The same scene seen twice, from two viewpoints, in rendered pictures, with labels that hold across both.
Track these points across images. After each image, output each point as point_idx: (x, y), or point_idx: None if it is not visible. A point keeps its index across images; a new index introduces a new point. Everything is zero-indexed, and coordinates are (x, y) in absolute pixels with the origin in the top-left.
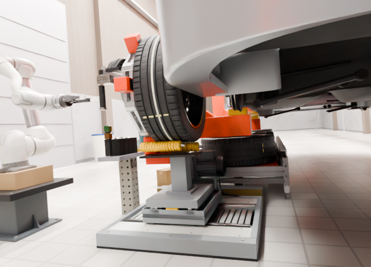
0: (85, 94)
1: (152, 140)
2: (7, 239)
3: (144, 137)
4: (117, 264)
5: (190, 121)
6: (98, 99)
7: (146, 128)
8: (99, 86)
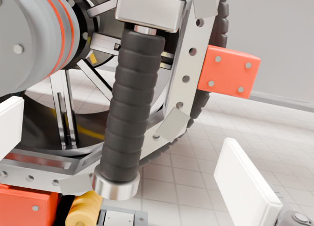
0: (227, 140)
1: (56, 193)
2: None
3: (47, 197)
4: None
5: (9, 97)
6: (18, 126)
7: (150, 161)
8: (163, 43)
